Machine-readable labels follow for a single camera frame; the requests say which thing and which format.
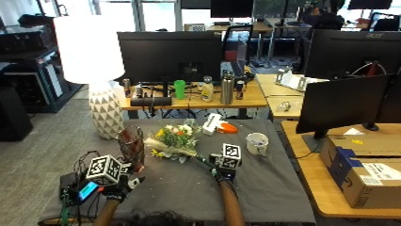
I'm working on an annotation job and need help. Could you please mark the white paper sheet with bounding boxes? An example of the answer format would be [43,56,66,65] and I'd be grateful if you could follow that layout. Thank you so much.
[343,127,367,137]

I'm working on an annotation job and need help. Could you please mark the black monitor on square stand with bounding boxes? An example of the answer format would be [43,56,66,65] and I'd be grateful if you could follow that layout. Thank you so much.
[295,73,392,153]

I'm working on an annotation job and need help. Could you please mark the flat cardboard box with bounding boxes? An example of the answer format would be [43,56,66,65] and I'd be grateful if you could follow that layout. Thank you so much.
[319,134,401,164]

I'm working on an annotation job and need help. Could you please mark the wooden desk with bottles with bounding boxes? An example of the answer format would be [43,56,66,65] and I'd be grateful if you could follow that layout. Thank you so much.
[117,79,270,111]

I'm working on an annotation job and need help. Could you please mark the black shelf unit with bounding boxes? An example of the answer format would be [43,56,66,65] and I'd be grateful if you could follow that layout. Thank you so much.
[0,14,74,114]

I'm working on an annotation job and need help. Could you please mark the person's left hand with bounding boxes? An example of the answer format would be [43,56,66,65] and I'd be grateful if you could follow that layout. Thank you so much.
[99,175,148,202]

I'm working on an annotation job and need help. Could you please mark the white devices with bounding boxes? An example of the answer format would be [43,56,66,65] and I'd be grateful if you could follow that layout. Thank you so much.
[274,68,320,93]

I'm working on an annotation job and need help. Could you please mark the tinted glass vase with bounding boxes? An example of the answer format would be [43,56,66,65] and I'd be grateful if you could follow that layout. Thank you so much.
[117,125,147,174]

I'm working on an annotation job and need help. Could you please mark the brown drink can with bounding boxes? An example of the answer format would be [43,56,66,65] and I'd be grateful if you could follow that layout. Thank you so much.
[122,78,134,99]

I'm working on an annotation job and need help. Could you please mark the flower bouquet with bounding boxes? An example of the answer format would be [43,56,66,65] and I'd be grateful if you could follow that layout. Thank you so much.
[143,123,219,171]

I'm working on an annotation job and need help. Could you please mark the black office chair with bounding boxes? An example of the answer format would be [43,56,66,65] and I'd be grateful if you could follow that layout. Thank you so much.
[222,24,256,67]

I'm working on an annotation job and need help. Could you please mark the dark drink can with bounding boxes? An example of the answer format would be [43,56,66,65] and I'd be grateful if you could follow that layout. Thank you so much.
[235,79,247,101]

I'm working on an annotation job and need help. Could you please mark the crumpled clear plastic wrap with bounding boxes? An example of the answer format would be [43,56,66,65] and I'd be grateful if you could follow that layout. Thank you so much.
[275,101,294,113]

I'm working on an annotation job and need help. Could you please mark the person's right hand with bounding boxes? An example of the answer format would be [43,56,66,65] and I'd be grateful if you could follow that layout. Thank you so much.
[208,153,239,184]

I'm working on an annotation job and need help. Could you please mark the wooden desk with cardboard boxes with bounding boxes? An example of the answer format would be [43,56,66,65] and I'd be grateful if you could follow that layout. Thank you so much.
[282,120,401,220]

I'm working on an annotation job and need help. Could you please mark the black oblong box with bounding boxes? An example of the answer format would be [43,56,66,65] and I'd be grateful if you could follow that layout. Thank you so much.
[130,96,174,107]

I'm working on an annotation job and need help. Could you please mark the white lamp with patterned base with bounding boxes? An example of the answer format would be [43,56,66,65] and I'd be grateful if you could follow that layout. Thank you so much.
[54,14,127,141]

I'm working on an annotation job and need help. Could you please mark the white marker cube glove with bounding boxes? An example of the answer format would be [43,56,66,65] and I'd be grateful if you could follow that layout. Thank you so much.
[220,142,243,170]
[85,153,125,186]

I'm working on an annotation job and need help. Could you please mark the clear plastic bottle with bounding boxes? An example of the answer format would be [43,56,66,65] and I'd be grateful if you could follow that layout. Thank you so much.
[200,74,215,104]

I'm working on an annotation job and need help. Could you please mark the white marker cube right glove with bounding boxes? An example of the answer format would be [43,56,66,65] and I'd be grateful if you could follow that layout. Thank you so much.
[220,142,243,170]

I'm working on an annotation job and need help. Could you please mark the black device with blue screen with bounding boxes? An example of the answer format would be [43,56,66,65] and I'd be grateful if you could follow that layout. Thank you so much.
[58,171,106,207]

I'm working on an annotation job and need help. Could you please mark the black monitor with cables behind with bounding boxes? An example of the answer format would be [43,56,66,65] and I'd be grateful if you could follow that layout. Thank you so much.
[304,28,401,81]

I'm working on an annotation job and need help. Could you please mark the green plastic cup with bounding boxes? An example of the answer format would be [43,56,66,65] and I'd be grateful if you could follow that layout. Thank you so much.
[174,79,187,101]

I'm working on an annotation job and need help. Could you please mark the wooden desk with white devices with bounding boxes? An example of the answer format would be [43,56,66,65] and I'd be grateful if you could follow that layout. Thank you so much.
[255,73,332,120]

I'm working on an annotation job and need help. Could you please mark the steel water bottle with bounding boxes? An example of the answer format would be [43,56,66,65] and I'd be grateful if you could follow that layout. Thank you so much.
[220,71,238,105]

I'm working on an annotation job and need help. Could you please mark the white mug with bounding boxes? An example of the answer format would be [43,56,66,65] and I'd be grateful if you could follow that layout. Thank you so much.
[244,132,271,158]

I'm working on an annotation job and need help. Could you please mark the cardboard box with blue tape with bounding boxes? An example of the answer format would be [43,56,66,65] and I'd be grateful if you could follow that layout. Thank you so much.
[328,146,401,210]

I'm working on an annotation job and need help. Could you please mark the white and orange spray bottle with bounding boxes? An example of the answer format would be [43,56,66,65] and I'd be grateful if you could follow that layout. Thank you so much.
[202,112,240,137]

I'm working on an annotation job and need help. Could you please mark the grey table cloth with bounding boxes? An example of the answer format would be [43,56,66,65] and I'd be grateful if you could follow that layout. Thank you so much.
[38,118,318,225]

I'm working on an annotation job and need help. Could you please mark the white marker cube left glove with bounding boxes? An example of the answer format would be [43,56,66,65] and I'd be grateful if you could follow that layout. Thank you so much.
[85,153,125,186]

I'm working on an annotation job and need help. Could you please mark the wide black monitor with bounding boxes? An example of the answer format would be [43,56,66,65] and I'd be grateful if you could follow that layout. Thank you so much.
[117,30,223,85]

